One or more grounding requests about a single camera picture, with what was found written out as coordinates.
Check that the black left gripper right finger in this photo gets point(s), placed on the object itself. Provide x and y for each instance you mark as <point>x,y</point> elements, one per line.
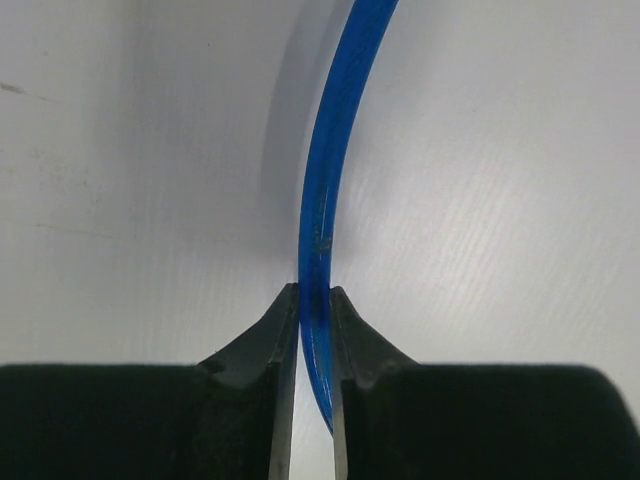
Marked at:
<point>395,418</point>

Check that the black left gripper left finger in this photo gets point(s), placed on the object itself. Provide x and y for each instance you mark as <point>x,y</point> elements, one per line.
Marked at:
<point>226,417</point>

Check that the blue cable lock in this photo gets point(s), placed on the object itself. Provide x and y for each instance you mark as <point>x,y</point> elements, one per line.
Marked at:
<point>351,65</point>

